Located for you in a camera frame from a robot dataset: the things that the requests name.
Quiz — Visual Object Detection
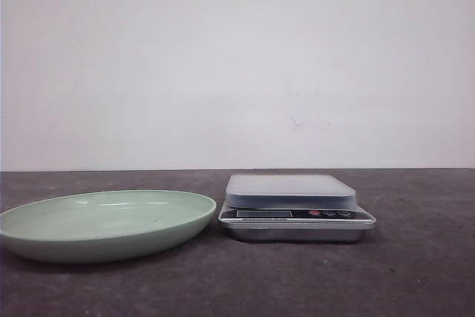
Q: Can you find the silver digital kitchen scale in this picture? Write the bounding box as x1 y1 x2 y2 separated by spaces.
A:
218 174 376 242

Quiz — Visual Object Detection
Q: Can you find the green shallow plate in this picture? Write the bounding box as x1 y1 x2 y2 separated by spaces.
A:
1 190 217 264

